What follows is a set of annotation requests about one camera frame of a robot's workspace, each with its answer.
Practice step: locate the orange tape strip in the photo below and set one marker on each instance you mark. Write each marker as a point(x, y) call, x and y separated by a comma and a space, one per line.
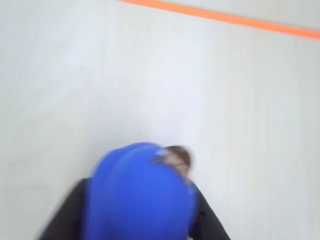
point(225, 16)

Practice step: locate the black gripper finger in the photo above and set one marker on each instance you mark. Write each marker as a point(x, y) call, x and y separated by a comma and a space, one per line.
point(207, 220)
point(65, 215)

